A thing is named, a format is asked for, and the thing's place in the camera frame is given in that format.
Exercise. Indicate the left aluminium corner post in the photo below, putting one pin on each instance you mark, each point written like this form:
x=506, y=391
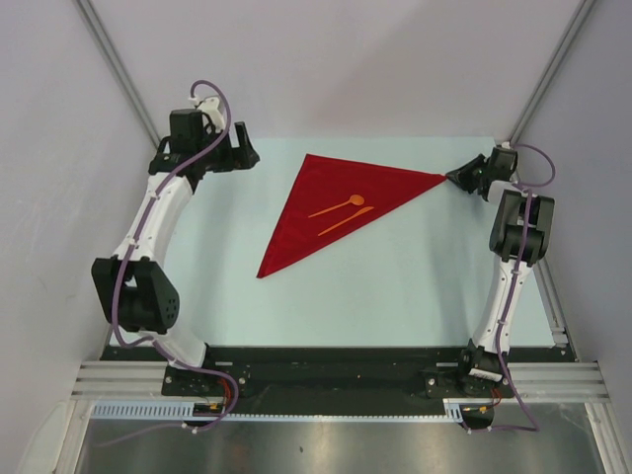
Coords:
x=98, y=31

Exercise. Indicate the light blue cable duct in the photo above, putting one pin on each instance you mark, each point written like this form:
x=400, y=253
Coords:
x=143, y=410

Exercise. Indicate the aluminium corner post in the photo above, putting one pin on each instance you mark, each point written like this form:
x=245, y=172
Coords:
x=553, y=67
x=98, y=31

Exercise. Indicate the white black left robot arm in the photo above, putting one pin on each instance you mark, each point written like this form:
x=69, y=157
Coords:
x=138, y=299

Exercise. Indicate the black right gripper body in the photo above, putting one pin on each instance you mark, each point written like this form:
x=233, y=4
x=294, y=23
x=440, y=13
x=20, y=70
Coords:
x=483, y=173

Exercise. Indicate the right aluminium corner post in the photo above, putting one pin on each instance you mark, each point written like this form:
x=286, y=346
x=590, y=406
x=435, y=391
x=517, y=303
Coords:
x=553, y=67

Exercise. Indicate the orange plastic spoon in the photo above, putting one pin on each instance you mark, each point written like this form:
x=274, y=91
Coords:
x=356, y=200

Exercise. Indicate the orange plastic knife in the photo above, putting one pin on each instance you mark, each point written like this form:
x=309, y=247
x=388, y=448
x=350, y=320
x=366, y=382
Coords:
x=357, y=214

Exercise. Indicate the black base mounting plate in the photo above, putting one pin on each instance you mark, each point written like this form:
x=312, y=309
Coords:
x=329, y=382

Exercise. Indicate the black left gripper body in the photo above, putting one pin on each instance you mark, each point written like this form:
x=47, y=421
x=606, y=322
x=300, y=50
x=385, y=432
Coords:
x=220, y=159

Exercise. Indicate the red cloth napkin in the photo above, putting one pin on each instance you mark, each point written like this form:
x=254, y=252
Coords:
x=322, y=182

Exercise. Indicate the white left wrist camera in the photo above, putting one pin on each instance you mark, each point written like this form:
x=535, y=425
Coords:
x=212, y=110

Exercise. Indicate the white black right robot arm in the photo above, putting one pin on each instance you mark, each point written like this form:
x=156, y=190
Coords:
x=519, y=239

